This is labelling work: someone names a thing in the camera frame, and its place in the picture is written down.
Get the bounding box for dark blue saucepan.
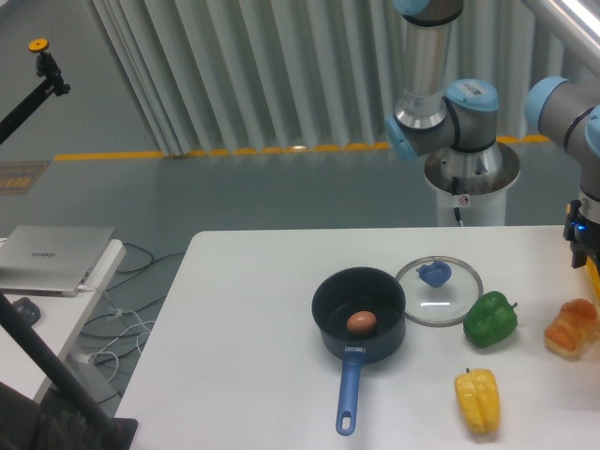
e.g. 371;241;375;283
311;267;406;436

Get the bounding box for black floor cables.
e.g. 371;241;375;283
77;241;187;404

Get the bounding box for orange croissant bread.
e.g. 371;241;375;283
544;298;598;359

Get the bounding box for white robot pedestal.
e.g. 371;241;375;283
424;142;520;227

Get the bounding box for glass pot lid blue knob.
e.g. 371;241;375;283
396;256;483;327

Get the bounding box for green bell pepper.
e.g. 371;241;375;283
463;291;518;349

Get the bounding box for black camera arm orange knob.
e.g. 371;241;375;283
1;37;71;143

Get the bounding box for brown egg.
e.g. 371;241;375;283
346;310;377;338

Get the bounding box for dark grey desk object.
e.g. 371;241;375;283
12;297;41;326

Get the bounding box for yellow woven basket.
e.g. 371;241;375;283
585;259;600;300

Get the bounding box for silver Huawei laptop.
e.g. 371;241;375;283
1;225;114;296

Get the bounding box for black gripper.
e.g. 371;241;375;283
565;200;599;268

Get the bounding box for yellow bell pepper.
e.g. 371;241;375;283
454;368;501;435

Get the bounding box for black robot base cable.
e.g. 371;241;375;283
450;176;466;228

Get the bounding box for white charger cable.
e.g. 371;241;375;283
86;285;156;376

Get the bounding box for white side desk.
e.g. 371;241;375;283
1;239;126;403

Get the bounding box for black tripod pole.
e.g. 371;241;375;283
1;293;138;449

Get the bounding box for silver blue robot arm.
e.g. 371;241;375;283
385;1;599;268

